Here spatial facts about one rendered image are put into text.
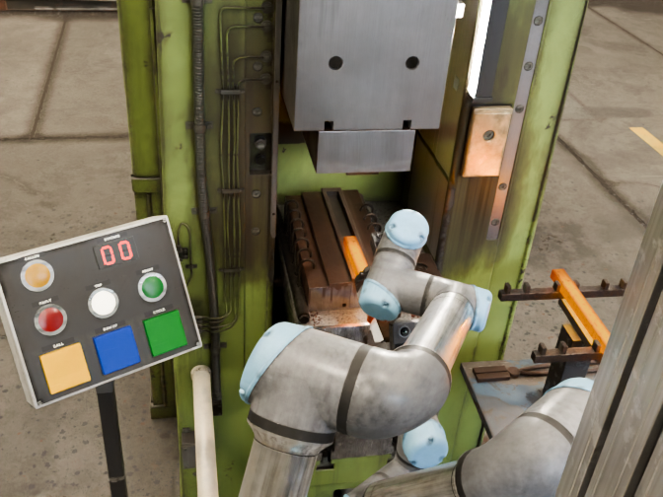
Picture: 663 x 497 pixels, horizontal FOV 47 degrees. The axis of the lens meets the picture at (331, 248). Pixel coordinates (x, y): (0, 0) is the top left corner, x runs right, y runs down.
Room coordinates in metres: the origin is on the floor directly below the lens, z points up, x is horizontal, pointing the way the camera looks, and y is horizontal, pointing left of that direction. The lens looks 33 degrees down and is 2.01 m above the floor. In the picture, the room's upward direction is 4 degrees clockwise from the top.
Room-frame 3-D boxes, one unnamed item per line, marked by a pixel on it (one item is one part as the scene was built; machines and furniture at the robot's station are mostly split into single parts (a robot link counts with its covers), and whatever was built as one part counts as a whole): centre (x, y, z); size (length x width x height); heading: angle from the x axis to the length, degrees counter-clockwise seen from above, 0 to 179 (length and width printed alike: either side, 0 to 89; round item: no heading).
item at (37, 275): (1.12, 0.53, 1.16); 0.05 x 0.03 x 0.04; 103
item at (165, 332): (1.17, 0.32, 1.01); 0.07 x 0.05 x 0.07; 128
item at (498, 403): (1.35, -0.57, 0.73); 0.40 x 0.30 x 0.02; 101
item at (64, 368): (1.05, 0.48, 1.01); 0.07 x 0.05 x 0.07; 128
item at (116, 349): (1.11, 0.40, 1.01); 0.07 x 0.05 x 0.07; 128
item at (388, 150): (1.62, -0.01, 1.32); 0.42 x 0.20 x 0.10; 13
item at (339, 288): (1.62, -0.01, 0.96); 0.42 x 0.20 x 0.09; 13
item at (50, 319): (1.08, 0.50, 1.09); 0.05 x 0.03 x 0.04; 103
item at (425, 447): (0.96, -0.18, 1.00); 0.11 x 0.08 x 0.09; 13
